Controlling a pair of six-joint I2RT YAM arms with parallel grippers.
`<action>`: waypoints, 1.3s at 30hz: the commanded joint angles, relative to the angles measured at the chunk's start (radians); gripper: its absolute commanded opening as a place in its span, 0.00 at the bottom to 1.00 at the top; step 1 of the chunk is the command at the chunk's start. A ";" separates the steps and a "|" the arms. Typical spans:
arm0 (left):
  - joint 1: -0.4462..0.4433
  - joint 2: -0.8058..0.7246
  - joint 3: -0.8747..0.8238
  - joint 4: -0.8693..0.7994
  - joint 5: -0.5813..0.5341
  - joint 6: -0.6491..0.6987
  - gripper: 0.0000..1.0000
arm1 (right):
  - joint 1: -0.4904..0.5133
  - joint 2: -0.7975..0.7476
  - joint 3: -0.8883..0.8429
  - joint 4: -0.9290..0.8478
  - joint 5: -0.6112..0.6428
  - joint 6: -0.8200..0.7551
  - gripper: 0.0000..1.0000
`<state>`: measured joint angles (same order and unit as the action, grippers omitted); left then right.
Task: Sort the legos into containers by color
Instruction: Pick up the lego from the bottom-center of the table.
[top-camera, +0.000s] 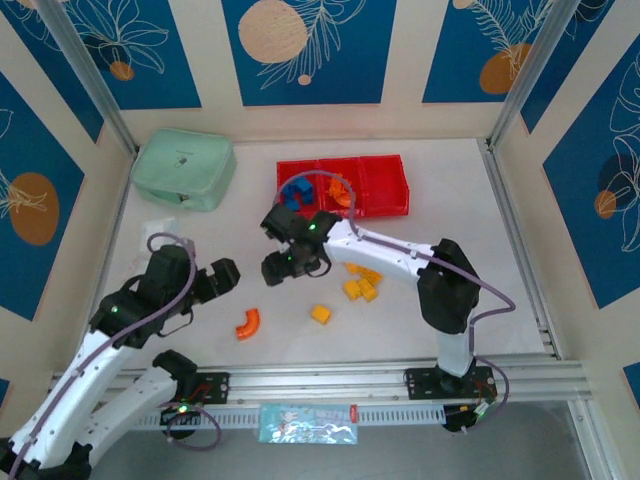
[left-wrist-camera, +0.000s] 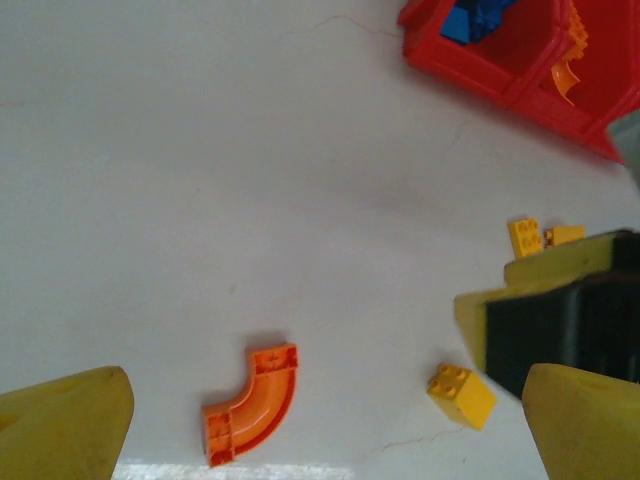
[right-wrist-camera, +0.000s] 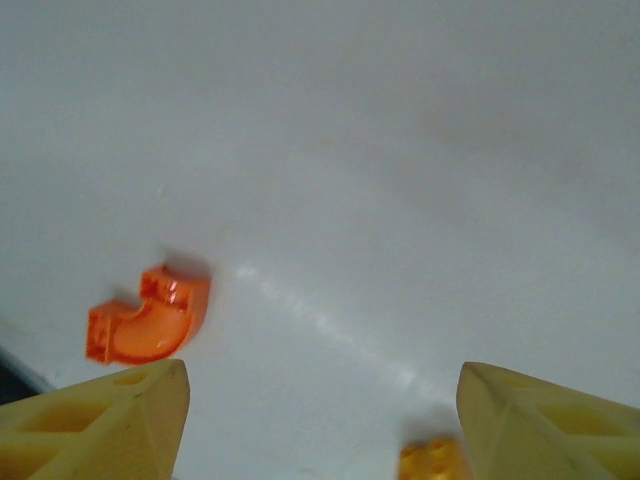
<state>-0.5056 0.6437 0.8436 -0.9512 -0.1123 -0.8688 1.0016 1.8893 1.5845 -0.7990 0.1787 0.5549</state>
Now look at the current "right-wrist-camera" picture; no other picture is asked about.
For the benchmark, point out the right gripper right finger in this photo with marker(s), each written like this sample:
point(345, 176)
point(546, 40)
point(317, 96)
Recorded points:
point(550, 435)

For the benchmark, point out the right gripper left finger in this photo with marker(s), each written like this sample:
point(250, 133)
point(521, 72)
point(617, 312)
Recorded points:
point(100, 430)

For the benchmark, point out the orange curved lego piece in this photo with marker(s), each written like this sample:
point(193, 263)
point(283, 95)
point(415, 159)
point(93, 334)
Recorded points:
point(150, 335)

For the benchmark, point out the yellow lego brick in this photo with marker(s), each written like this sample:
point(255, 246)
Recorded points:
point(432, 462)

